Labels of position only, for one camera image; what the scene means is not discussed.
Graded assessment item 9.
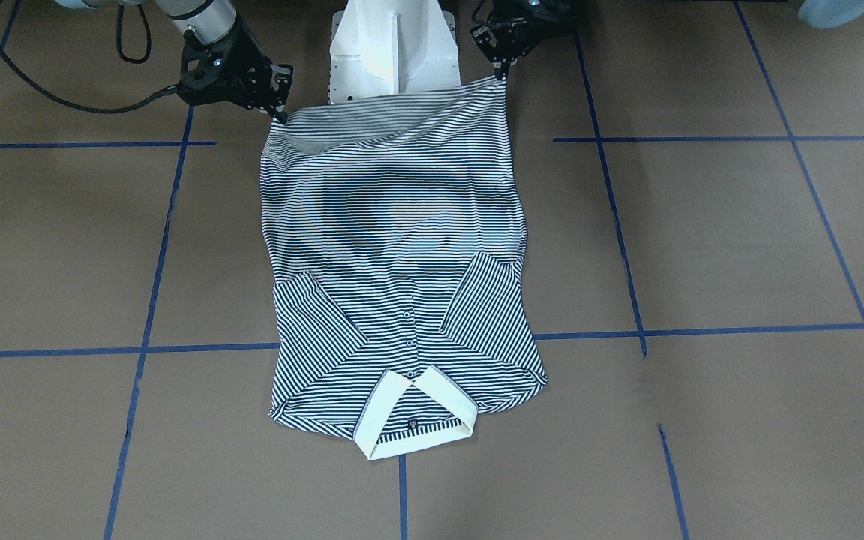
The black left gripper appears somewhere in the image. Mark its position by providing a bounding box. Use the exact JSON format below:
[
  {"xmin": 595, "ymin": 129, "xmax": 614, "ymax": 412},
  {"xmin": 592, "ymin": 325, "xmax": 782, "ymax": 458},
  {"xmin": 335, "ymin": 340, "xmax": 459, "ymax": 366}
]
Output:
[{"xmin": 469, "ymin": 1, "xmax": 575, "ymax": 81}]

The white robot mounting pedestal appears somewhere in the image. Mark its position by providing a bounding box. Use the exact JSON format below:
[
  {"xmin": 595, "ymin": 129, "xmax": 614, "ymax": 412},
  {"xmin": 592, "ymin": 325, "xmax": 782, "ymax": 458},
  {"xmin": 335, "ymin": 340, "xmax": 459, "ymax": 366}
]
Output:
[{"xmin": 327, "ymin": 1, "xmax": 461, "ymax": 104}]

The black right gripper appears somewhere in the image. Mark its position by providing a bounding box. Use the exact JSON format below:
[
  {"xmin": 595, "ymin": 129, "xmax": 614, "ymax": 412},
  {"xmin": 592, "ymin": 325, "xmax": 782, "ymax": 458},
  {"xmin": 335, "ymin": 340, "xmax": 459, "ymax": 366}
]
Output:
[{"xmin": 177, "ymin": 22, "xmax": 294, "ymax": 124}]

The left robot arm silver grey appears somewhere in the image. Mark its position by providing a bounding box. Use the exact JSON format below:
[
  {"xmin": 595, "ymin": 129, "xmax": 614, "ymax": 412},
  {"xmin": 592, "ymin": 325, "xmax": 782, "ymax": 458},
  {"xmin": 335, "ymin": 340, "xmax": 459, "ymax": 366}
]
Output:
[{"xmin": 469, "ymin": 1, "xmax": 864, "ymax": 81}]

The black braided right gripper cable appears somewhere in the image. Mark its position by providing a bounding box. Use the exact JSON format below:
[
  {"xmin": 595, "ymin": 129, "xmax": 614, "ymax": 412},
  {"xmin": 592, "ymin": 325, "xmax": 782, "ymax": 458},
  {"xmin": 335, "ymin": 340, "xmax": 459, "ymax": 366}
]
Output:
[{"xmin": 0, "ymin": 0, "xmax": 182, "ymax": 116}]

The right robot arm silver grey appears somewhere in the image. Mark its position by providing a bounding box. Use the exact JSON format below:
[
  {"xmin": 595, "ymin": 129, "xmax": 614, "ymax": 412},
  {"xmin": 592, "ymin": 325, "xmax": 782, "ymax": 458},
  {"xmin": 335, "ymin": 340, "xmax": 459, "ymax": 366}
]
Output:
[{"xmin": 50, "ymin": 1, "xmax": 294, "ymax": 124}]

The navy white striped polo shirt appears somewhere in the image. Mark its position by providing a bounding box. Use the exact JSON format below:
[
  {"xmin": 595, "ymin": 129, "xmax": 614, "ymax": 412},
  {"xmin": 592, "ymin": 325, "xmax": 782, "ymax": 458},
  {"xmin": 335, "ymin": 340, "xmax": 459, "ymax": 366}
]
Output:
[{"xmin": 259, "ymin": 76, "xmax": 548, "ymax": 461}]

